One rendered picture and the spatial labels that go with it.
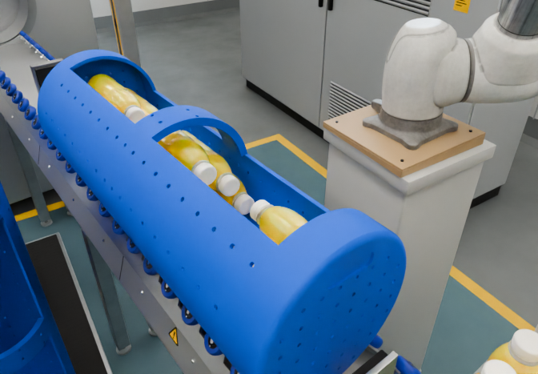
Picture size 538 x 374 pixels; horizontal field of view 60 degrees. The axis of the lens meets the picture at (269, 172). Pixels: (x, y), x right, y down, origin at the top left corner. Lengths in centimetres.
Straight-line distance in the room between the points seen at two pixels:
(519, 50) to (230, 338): 86
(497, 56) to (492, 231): 166
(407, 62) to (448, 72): 10
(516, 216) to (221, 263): 240
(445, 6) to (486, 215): 116
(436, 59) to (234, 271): 74
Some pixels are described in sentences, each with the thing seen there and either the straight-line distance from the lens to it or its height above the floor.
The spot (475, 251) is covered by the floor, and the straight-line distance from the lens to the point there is 256.
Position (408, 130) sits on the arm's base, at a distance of 121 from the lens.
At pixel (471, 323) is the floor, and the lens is 222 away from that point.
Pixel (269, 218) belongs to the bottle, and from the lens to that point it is 76.
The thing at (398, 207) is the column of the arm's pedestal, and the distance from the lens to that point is 119.
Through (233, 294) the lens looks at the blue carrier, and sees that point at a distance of 60.
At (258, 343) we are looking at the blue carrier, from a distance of 58.
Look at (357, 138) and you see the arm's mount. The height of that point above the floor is 102.
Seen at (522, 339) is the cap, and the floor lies 110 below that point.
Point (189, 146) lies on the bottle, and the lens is 85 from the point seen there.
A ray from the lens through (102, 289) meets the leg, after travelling 176.
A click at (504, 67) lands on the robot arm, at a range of 118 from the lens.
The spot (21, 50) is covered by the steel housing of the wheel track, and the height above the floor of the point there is 93.
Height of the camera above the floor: 161
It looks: 34 degrees down
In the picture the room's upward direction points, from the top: straight up
